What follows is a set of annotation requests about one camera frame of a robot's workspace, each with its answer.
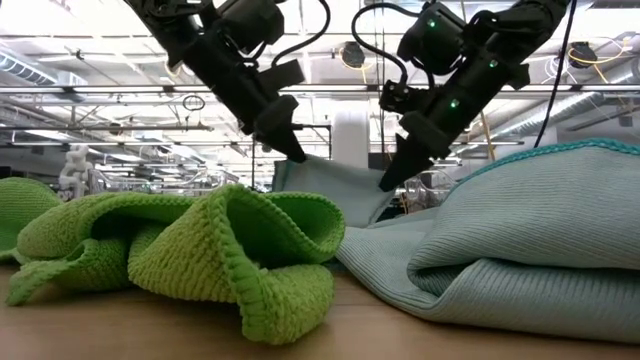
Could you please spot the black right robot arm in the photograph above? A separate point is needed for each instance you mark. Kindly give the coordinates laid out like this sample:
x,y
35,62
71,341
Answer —
x,y
540,15

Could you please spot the light blue microfiber towel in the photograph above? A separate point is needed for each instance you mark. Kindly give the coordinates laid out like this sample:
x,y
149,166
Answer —
x,y
340,190
525,225

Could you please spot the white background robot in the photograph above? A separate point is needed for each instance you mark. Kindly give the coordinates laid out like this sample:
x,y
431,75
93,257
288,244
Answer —
x,y
75,172

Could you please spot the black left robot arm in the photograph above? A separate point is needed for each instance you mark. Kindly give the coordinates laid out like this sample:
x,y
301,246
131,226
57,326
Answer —
x,y
170,20

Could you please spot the silver ceiling rail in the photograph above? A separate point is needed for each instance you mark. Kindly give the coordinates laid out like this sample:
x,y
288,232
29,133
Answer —
x,y
125,90

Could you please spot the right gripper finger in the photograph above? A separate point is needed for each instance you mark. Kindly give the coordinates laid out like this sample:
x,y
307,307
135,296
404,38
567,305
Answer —
x,y
415,150

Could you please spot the grey hanging device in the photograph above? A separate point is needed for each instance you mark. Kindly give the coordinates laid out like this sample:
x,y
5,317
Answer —
x,y
350,56

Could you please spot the green microfiber towel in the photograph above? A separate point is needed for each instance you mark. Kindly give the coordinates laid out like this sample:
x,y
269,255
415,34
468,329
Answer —
x,y
200,250
20,210

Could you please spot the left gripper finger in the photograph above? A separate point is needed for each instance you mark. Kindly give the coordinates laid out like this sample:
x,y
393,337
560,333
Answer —
x,y
282,125

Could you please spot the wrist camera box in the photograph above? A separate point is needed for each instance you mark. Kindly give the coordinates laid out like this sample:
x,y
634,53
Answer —
x,y
395,97
285,75

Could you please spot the black monitor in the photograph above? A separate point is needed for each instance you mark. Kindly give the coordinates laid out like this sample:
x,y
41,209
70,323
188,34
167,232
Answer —
x,y
374,161

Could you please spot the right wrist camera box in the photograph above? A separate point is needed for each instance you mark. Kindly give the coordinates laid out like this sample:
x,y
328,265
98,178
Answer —
x,y
395,97

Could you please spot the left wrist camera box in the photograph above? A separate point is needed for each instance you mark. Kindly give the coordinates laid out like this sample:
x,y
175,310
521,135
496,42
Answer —
x,y
285,75

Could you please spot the brown ceiling pipe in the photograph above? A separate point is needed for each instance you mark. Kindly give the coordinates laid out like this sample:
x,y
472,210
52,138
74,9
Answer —
x,y
100,128

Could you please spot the silver air duct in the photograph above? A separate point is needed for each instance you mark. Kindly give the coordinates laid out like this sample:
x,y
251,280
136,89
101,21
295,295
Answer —
x,y
590,100
30,72

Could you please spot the white pillar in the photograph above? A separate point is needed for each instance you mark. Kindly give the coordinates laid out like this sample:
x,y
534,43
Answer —
x,y
350,140

